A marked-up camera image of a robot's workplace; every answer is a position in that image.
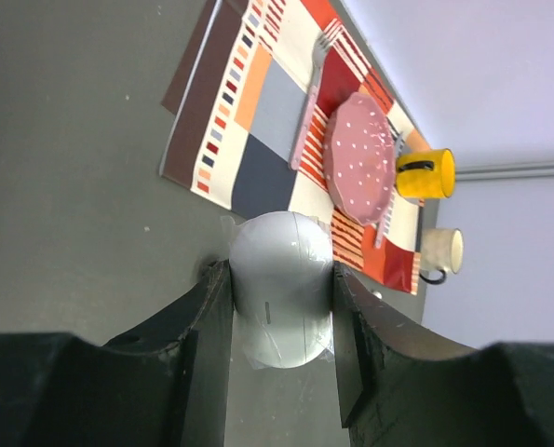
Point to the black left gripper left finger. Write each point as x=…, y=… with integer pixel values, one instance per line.
x=162, y=383

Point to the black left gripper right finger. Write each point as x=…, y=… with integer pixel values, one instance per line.
x=400, y=384

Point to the white earbud case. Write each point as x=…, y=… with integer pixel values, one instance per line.
x=281, y=266

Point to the white enamel mug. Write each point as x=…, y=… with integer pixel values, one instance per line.
x=442, y=253

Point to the yellow mug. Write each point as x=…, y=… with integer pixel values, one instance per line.
x=426, y=175

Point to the pink polka dot plate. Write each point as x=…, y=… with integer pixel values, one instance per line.
x=359, y=159

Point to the colourful patterned placemat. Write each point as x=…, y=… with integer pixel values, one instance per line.
x=238, y=96

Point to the pink fork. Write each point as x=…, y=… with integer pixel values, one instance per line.
x=319, y=55

